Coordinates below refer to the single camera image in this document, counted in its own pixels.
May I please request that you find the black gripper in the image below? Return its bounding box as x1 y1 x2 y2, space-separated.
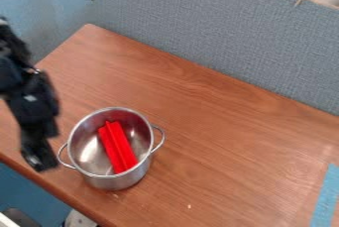
3 71 59 172

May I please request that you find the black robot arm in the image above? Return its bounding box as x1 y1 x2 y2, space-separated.
0 16 59 172

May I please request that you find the blue tape strip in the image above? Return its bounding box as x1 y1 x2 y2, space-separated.
309 164 339 227

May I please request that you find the grey fabric divider panel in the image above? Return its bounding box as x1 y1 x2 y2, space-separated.
90 0 339 116

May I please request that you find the dark object bottom left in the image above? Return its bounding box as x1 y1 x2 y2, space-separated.
1 208 42 227

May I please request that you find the red plastic block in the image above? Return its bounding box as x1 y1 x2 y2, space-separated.
97 121 137 174

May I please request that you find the white object under table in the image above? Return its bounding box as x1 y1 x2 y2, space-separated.
65 210 97 227

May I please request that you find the metal pot with handles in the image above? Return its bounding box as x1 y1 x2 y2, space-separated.
57 107 165 190

